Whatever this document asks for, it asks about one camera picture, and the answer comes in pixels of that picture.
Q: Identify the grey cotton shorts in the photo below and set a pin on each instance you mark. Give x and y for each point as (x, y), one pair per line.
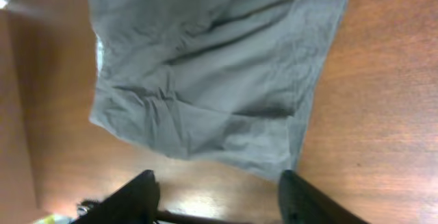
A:
(230, 81)

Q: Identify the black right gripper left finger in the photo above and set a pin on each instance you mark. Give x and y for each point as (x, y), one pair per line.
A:
(135, 202)

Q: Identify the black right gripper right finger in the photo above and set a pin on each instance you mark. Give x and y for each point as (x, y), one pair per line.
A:
(302, 203)

